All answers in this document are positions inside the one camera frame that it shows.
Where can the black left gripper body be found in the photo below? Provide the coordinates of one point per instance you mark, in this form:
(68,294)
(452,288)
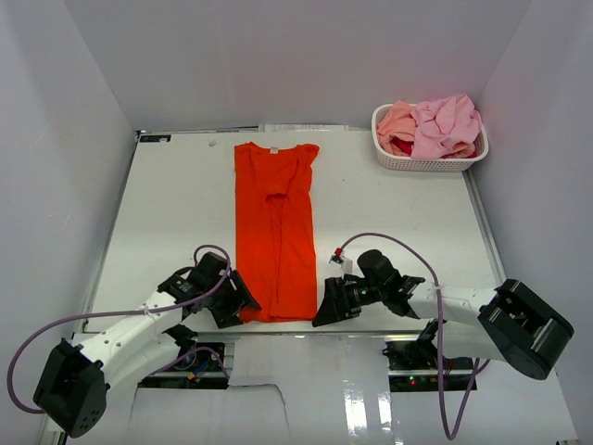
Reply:
(221,298)

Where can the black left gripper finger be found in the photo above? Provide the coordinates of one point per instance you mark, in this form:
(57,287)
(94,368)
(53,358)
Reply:
(226,318)
(243,298)

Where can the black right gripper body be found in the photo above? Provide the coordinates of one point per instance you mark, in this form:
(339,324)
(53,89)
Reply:
(365,293)

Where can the orange t shirt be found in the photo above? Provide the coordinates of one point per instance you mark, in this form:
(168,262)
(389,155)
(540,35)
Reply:
(274,234)

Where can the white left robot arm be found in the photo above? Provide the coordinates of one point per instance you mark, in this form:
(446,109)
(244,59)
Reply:
(77,379)

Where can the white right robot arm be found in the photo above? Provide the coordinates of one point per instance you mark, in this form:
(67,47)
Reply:
(510,323)

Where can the magenta t shirt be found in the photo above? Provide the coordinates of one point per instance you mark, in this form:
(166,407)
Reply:
(401,148)

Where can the peach t shirt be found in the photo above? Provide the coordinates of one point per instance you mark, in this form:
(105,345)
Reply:
(397,123)

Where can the light pink t shirt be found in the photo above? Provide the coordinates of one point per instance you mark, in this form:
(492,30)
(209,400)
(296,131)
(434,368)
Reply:
(446,128)

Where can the black table label sticker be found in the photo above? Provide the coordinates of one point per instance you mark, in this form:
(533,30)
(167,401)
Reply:
(154,138)

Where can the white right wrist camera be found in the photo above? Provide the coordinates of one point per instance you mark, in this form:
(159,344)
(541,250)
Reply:
(341,261)

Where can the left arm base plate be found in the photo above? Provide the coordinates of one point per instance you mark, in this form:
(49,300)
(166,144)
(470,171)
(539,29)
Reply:
(200,370)

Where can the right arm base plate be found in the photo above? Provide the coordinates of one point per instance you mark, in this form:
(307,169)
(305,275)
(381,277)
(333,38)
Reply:
(412,368)

